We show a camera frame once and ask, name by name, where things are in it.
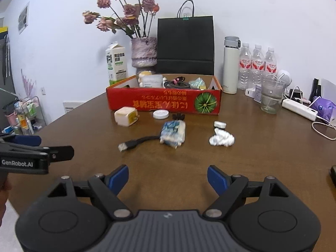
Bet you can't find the clear water bottle red label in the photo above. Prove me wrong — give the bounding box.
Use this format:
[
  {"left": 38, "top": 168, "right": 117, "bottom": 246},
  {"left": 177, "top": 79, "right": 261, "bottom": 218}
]
[
  {"left": 263, "top": 47, "right": 278, "bottom": 78},
  {"left": 238, "top": 42, "right": 252, "bottom": 90},
  {"left": 251, "top": 45, "right": 265, "bottom": 84}
]

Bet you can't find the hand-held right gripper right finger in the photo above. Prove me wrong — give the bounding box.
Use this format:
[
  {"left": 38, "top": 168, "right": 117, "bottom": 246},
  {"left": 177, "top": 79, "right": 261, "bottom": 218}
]
[{"left": 205, "top": 165, "right": 289, "bottom": 219}]

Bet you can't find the pale purple small box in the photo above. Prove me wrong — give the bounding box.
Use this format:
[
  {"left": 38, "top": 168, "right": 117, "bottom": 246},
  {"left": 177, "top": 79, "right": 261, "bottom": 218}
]
[{"left": 253, "top": 84, "right": 263, "bottom": 103}]

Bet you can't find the white thermos bottle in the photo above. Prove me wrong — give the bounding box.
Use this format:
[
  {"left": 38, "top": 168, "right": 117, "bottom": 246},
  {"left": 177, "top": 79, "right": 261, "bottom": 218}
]
[{"left": 222, "top": 36, "right": 241, "bottom": 94}]

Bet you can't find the purple ceramic vase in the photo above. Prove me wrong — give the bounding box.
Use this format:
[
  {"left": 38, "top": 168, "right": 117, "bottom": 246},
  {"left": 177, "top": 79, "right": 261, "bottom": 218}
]
[{"left": 131, "top": 37, "right": 158, "bottom": 75}]

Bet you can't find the white vented panel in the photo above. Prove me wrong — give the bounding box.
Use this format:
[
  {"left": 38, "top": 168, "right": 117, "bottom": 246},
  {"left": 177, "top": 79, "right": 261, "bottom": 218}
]
[{"left": 63, "top": 101, "right": 86, "bottom": 114}]

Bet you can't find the white round device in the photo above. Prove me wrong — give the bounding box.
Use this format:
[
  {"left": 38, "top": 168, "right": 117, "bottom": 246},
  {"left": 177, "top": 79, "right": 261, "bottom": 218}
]
[{"left": 277, "top": 70, "right": 292, "bottom": 87}]

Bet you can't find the white power strip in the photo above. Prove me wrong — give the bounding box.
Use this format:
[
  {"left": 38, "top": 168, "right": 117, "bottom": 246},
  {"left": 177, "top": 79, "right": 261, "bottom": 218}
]
[{"left": 282, "top": 98, "right": 319, "bottom": 122}]

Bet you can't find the white green milk carton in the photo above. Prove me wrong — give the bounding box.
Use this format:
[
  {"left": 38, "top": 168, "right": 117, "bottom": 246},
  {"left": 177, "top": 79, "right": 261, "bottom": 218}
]
[{"left": 105, "top": 41, "right": 129, "bottom": 86}]

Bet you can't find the white looped cable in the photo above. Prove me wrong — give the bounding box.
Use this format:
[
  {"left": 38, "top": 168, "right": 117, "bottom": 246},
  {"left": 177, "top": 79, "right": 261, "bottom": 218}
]
[{"left": 312, "top": 122, "right": 336, "bottom": 140}]

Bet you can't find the brown wooden desktop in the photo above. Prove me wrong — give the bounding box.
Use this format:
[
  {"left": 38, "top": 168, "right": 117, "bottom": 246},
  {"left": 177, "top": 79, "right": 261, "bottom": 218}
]
[{"left": 7, "top": 84, "right": 336, "bottom": 252}]

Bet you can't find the black upright phone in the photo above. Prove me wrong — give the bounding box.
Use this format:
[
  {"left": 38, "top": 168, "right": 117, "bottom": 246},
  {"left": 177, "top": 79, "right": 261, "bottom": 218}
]
[{"left": 310, "top": 78, "right": 320, "bottom": 103}]

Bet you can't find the wall poster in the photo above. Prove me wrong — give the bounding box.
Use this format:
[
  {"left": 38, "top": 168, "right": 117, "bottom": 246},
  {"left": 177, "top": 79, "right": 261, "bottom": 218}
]
[{"left": 18, "top": 2, "right": 30, "bottom": 34}]

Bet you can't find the dark tall cabinet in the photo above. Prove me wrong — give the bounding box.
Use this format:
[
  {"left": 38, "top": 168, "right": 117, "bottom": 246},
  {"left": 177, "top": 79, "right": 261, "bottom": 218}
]
[{"left": 0, "top": 17, "right": 16, "bottom": 92}]

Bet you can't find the purple tissue pack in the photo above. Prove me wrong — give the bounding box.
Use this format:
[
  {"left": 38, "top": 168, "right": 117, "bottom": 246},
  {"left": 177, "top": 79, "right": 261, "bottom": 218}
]
[{"left": 310, "top": 97, "right": 336, "bottom": 123}]

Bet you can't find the red cardboard box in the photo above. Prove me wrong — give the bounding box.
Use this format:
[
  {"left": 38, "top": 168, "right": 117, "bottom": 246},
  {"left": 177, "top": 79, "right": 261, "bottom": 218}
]
[{"left": 106, "top": 74, "right": 223, "bottom": 117}]

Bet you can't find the clear glass cup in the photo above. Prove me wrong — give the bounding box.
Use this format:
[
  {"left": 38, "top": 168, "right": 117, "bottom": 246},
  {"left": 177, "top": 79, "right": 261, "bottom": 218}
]
[{"left": 261, "top": 77, "right": 286, "bottom": 114}]

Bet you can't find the crumpled white tissue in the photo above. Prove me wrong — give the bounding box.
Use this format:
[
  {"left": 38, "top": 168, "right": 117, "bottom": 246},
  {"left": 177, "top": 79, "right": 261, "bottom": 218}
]
[{"left": 209, "top": 128, "right": 235, "bottom": 147}]

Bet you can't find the white round lid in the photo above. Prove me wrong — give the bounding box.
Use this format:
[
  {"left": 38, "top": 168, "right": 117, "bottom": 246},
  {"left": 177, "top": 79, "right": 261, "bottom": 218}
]
[{"left": 153, "top": 110, "right": 170, "bottom": 121}]

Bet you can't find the metal rack with toiletries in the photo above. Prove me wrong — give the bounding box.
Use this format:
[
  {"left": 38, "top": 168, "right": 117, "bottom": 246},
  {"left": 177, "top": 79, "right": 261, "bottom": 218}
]
[{"left": 3, "top": 96, "right": 47, "bottom": 136}]

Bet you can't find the yellow white plush toy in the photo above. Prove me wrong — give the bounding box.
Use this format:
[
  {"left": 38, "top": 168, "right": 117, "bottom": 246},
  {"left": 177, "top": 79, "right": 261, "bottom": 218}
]
[{"left": 136, "top": 71, "right": 153, "bottom": 87}]

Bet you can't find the person's left hand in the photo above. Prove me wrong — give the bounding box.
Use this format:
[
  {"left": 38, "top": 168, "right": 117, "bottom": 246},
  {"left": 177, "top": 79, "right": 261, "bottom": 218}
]
[{"left": 0, "top": 182, "right": 10, "bottom": 216}]

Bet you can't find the dried pink flower bouquet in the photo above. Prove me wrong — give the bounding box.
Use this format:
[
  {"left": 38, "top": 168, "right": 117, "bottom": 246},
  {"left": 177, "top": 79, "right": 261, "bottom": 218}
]
[{"left": 82, "top": 0, "right": 160, "bottom": 39}]

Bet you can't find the white plastic container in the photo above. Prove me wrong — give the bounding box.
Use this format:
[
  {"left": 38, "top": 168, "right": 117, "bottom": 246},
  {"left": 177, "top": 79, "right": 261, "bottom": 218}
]
[{"left": 142, "top": 75, "right": 163, "bottom": 88}]

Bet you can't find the purple wall sticker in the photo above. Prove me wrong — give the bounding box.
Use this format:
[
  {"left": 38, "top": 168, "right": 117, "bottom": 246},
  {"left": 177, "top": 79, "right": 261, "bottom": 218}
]
[{"left": 21, "top": 70, "right": 37, "bottom": 99}]

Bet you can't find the cream charger plug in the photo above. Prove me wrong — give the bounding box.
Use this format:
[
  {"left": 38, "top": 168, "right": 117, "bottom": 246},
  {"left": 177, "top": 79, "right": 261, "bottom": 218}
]
[{"left": 114, "top": 107, "right": 139, "bottom": 127}]

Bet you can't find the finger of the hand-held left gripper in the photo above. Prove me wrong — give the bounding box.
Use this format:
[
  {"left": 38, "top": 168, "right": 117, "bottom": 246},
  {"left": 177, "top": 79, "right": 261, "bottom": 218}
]
[
  {"left": 49, "top": 145, "right": 75, "bottom": 161},
  {"left": 0, "top": 133, "right": 42, "bottom": 147}
]

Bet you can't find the braided cable coil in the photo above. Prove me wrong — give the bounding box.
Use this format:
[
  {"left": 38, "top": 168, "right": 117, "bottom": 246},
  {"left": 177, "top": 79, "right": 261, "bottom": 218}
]
[{"left": 163, "top": 77, "right": 192, "bottom": 89}]

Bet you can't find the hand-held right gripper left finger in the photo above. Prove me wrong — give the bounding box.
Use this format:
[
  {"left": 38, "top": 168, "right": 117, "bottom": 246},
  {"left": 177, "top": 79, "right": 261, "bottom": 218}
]
[{"left": 47, "top": 165, "right": 132, "bottom": 219}]

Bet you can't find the black paper bag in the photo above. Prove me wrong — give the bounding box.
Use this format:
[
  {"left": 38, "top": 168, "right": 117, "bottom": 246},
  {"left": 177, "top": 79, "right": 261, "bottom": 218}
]
[{"left": 157, "top": 0, "right": 215, "bottom": 76}]

